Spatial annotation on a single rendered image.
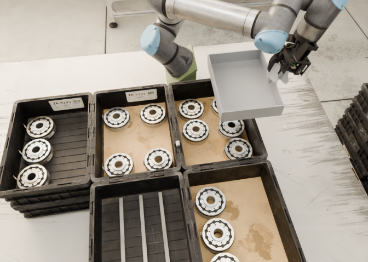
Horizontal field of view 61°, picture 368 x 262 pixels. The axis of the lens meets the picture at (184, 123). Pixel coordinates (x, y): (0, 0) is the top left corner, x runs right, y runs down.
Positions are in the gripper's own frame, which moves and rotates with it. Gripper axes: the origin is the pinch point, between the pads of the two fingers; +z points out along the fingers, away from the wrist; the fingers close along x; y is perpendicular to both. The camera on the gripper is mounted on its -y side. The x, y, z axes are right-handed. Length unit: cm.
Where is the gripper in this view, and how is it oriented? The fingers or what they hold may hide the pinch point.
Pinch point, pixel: (270, 78)
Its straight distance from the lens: 111.4
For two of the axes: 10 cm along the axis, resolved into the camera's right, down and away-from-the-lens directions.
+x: 9.4, 0.2, 3.3
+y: 1.9, 8.0, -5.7
